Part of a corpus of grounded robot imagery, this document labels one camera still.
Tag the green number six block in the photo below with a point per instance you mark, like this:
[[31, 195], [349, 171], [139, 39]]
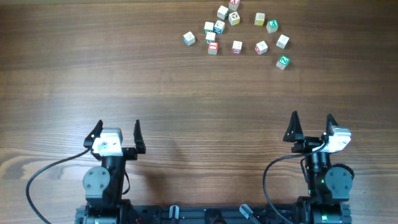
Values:
[[210, 37]]

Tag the green E wooden block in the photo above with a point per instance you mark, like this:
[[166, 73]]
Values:
[[272, 26]]

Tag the yellow animal wooden block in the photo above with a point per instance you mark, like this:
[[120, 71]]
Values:
[[234, 18]]

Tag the red I wooden block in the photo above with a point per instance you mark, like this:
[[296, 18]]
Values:
[[213, 48]]

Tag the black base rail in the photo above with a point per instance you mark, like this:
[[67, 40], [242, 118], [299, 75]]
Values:
[[214, 214]]

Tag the yellow wooden block right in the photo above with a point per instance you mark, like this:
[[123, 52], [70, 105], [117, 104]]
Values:
[[259, 19]]

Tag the green Z block right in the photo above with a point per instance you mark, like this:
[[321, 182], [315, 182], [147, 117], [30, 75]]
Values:
[[283, 62]]

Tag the red X wooden block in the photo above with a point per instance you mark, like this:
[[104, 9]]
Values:
[[234, 4]]

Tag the green edged wooden block top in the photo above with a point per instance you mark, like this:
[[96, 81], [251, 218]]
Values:
[[222, 12]]

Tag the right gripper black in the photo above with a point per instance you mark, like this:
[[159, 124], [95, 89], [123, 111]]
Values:
[[309, 142]]

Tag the plain wooden block right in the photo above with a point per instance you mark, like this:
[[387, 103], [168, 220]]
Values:
[[282, 41]]

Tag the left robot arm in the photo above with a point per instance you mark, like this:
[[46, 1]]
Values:
[[104, 184]]

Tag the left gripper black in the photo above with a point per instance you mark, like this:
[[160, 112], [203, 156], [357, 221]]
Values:
[[129, 155]]

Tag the blue letter wooden block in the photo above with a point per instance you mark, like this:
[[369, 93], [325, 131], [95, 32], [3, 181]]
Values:
[[189, 38]]

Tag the green Z wooden block left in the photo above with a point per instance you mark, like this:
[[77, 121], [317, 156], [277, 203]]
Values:
[[208, 27]]

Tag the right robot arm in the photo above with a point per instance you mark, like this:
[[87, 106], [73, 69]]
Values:
[[328, 184]]

